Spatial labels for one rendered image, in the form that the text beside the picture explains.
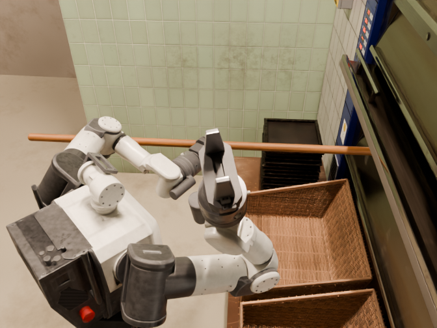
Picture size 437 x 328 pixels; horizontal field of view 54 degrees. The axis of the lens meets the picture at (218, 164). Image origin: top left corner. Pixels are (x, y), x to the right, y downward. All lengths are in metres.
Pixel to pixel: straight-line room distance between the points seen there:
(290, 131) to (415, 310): 1.11
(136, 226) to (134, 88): 1.97
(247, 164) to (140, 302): 1.63
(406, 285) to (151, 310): 0.84
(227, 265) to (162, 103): 2.03
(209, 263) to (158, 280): 0.14
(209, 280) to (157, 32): 1.95
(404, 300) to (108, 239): 0.92
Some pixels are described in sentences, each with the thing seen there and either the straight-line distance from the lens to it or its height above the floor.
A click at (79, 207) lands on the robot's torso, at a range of 1.10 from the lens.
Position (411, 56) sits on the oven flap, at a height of 1.55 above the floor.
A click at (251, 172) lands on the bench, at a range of 2.41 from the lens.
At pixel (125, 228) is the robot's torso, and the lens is 1.02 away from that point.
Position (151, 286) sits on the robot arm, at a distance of 0.92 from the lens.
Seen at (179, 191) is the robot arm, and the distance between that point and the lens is 1.37.
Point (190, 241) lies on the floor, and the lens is 2.81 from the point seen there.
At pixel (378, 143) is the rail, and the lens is 1.27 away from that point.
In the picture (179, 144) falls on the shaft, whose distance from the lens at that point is 1.59.
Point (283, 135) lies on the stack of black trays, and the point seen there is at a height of 0.90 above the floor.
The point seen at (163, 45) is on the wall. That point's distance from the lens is 2.73.
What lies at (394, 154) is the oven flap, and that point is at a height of 1.41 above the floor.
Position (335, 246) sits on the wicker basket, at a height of 0.67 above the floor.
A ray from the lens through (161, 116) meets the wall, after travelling 2.99.
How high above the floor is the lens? 2.14
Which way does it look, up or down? 39 degrees down
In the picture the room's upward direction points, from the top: straight up
